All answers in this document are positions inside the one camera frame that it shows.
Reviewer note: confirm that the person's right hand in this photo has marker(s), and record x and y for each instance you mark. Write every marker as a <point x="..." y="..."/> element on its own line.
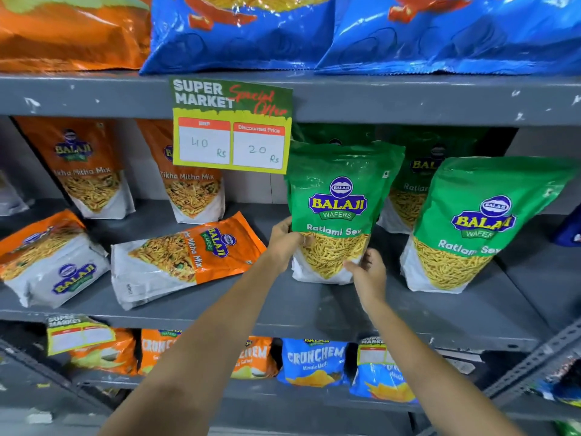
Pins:
<point x="370" y="279"/>

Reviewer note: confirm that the person's left hand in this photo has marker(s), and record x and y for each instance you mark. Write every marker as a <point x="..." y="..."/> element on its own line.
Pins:
<point x="281" y="249"/>

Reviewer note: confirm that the person's right thumb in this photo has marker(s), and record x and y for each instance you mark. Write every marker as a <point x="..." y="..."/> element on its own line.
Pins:
<point x="353" y="266"/>

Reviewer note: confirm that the person's left thumb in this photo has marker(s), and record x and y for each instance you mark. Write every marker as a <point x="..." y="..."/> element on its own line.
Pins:
<point x="303" y="241"/>

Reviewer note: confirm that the green snack packet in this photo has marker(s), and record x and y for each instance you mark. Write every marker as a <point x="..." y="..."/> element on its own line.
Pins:
<point x="340" y="177"/>
<point x="422" y="177"/>
<point x="481" y="222"/>

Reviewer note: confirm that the person's right forearm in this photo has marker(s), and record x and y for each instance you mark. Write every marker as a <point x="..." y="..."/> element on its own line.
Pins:
<point x="422" y="372"/>

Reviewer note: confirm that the person's left forearm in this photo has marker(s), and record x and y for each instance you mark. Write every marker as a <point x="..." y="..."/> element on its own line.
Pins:
<point x="204" y="349"/>

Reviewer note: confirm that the small green yellow price sign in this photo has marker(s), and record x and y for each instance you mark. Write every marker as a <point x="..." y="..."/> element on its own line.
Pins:
<point x="77" y="333"/>
<point x="374" y="354"/>

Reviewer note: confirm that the blue chips packet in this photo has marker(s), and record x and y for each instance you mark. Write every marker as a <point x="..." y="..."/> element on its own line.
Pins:
<point x="386" y="381"/>
<point x="313" y="361"/>

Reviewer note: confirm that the orange snack mix packet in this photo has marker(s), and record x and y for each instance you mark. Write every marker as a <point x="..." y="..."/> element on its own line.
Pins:
<point x="193" y="190"/>
<point x="50" y="263"/>
<point x="181" y="258"/>
<point x="81" y="167"/>

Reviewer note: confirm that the orange chips packet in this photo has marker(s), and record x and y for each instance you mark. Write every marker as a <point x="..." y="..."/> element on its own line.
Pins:
<point x="152" y="351"/>
<point x="254" y="358"/>
<point x="113" y="356"/>

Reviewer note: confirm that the large green yellow price sign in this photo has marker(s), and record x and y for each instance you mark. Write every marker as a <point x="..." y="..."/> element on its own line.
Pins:
<point x="227" y="131"/>

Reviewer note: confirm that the grey metal shelf rack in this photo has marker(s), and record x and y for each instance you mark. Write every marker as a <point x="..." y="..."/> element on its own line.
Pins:
<point x="408" y="98"/>

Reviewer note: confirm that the grey slotted metal rack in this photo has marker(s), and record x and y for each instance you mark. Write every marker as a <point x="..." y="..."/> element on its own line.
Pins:
<point x="531" y="358"/>

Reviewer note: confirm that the large blue snack bag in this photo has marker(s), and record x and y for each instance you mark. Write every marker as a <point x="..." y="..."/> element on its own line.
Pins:
<point x="454" y="36"/>
<point x="240" y="36"/>

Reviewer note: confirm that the dark blue packet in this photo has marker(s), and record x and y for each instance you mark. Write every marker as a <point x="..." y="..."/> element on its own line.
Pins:
<point x="569" y="233"/>

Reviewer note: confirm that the colourful snack packet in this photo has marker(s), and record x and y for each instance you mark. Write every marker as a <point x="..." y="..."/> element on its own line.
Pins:
<point x="563" y="381"/>

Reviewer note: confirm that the large orange snack bag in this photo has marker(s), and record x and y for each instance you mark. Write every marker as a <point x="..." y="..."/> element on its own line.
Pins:
<point x="72" y="36"/>

